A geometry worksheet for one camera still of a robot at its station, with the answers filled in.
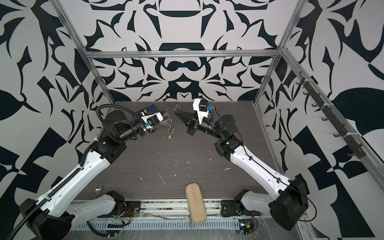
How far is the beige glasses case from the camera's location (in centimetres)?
70

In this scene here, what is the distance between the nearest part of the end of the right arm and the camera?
54cm

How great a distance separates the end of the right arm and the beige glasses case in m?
0.37
